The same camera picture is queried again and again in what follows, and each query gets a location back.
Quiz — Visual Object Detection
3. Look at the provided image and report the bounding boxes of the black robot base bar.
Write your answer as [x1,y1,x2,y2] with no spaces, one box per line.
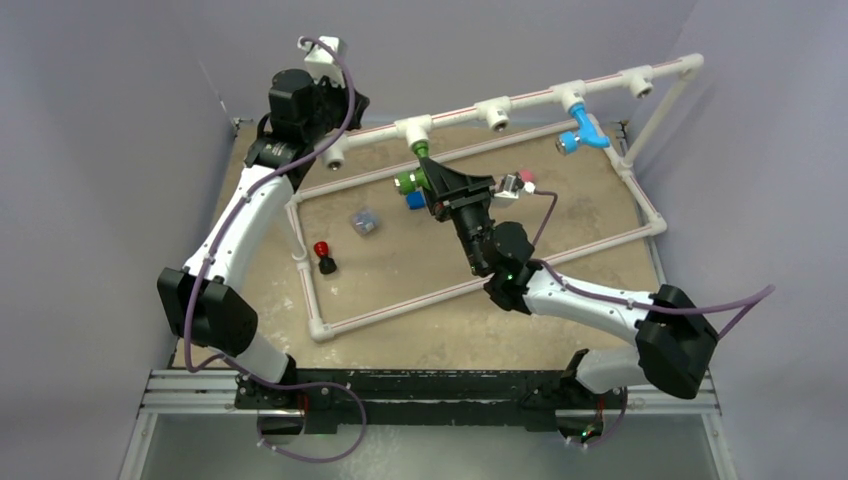
[234,368,624,438]

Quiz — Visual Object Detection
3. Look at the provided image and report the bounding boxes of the blue water faucet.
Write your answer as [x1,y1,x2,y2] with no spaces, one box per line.
[555,102,611,155]

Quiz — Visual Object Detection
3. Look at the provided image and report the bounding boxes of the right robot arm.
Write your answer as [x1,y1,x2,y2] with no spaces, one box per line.
[410,157,719,407]

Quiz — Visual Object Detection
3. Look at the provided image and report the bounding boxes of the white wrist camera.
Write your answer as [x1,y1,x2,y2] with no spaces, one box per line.
[298,36,348,87]
[493,172,536,202]

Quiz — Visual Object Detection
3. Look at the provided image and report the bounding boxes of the green water faucet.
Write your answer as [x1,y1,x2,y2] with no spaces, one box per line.
[394,140,430,195]

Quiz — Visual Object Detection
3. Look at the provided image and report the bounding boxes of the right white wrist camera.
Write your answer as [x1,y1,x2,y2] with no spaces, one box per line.
[493,172,536,202]

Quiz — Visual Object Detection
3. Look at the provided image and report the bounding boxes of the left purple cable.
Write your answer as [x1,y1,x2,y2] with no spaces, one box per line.
[183,37,357,392]

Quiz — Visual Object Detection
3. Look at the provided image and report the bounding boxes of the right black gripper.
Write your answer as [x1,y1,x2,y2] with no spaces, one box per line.
[413,161,493,276]

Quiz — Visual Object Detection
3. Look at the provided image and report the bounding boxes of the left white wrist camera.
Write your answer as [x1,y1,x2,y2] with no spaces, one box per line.
[298,36,348,87]

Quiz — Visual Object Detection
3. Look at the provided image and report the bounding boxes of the white PVC pipe frame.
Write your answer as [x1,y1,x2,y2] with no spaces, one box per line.
[283,53,704,342]

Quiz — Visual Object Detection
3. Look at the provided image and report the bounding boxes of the red and black knob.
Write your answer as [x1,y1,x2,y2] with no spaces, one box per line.
[313,241,338,275]

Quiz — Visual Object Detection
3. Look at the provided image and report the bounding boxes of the aluminium table frame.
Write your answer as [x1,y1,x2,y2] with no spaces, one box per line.
[119,115,738,480]

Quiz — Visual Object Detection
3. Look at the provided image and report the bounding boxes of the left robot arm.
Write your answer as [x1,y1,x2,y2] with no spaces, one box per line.
[157,69,370,409]

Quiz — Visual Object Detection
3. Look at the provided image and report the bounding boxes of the blue cube block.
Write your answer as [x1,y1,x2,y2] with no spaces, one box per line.
[405,191,426,210]

